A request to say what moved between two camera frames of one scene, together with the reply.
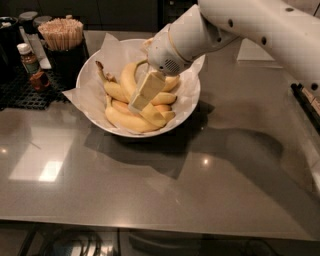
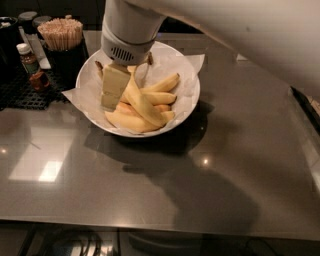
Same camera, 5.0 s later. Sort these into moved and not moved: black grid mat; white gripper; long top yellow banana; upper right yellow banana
Moved: white gripper
Not moved: upper right yellow banana; black grid mat; long top yellow banana
